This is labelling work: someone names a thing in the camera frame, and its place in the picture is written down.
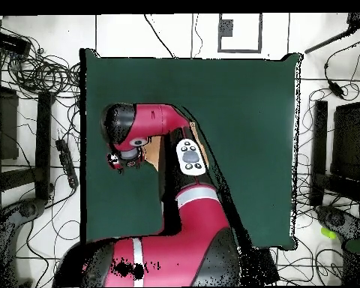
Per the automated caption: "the black cable tangle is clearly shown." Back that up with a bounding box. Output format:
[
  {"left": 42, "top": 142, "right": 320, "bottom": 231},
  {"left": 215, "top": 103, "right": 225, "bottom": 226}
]
[{"left": 0, "top": 22, "right": 82, "bottom": 101}]

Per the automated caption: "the small grey square patch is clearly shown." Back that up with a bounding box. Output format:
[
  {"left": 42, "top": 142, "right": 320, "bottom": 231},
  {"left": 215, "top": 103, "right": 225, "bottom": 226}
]
[{"left": 217, "top": 19, "right": 234, "bottom": 38}]

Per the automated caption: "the black floor cable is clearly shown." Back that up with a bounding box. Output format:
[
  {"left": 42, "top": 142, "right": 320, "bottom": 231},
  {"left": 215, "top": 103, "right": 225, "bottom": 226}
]
[{"left": 142, "top": 13, "right": 177, "bottom": 59}]

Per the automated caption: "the grey chair base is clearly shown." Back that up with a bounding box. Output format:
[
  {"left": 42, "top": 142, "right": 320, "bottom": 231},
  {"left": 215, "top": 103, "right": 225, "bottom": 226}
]
[
  {"left": 0, "top": 197, "right": 47, "bottom": 287},
  {"left": 314, "top": 204, "right": 360, "bottom": 242}
]

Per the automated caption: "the dark green table cloth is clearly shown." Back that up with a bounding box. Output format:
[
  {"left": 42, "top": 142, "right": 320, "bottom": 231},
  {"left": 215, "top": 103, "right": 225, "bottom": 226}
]
[{"left": 79, "top": 47, "right": 303, "bottom": 251}]

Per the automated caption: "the black electronics box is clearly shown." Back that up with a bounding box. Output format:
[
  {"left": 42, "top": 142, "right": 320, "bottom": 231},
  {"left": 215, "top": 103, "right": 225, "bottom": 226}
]
[{"left": 0, "top": 30, "right": 32, "bottom": 57}]

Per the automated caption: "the black power adapter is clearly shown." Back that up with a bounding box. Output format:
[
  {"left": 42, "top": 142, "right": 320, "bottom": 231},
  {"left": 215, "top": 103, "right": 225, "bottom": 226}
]
[{"left": 328, "top": 80, "right": 346, "bottom": 100}]

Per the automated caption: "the grey square floor frame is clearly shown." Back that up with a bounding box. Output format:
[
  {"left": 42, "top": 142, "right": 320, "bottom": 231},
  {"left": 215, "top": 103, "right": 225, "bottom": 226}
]
[{"left": 217, "top": 13, "right": 263, "bottom": 54}]

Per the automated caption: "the dark flat panel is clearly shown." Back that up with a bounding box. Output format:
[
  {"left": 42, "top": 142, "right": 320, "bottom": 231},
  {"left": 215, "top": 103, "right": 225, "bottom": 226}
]
[
  {"left": 0, "top": 85, "right": 20, "bottom": 161},
  {"left": 330, "top": 100, "right": 360, "bottom": 182}
]

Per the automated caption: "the black power strip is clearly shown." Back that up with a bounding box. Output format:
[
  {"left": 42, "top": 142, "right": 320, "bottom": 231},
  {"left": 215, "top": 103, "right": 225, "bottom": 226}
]
[{"left": 55, "top": 138, "right": 80, "bottom": 190}]

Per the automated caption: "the tan terry towel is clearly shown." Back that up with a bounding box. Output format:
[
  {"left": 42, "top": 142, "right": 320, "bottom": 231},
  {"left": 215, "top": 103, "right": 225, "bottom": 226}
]
[{"left": 142, "top": 120, "right": 210, "bottom": 173}]

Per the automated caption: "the black stand base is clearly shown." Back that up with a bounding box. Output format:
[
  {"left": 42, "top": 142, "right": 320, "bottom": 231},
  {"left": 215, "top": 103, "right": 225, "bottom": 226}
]
[
  {"left": 309, "top": 99, "right": 360, "bottom": 208},
  {"left": 0, "top": 90, "right": 53, "bottom": 201}
]

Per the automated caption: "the yellow-green ball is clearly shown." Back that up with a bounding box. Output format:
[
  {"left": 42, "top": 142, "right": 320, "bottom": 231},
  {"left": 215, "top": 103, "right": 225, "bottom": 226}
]
[{"left": 319, "top": 226, "right": 338, "bottom": 240}]

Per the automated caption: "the black tripod pole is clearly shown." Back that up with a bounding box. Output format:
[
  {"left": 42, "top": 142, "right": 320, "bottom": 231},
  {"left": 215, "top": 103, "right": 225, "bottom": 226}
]
[{"left": 304, "top": 12, "right": 360, "bottom": 56}]

